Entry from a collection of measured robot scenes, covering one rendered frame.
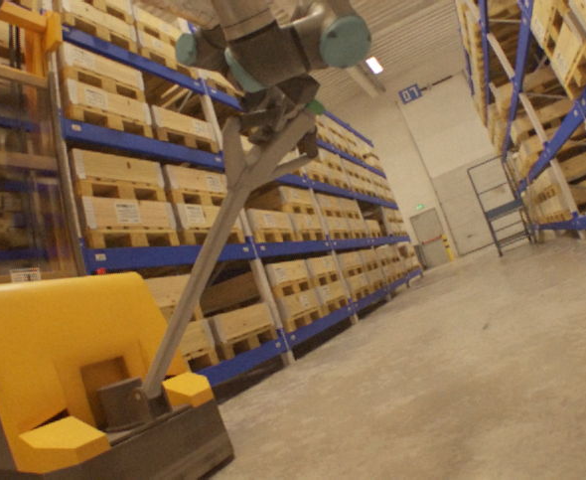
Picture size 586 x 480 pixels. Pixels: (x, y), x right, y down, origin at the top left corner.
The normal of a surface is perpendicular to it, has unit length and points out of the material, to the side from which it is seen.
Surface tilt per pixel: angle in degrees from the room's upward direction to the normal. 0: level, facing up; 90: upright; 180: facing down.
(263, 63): 135
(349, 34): 154
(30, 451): 90
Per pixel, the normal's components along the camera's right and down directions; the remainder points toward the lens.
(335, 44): 0.29, 0.76
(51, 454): 0.27, -0.26
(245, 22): 0.11, 0.58
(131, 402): -0.45, -0.01
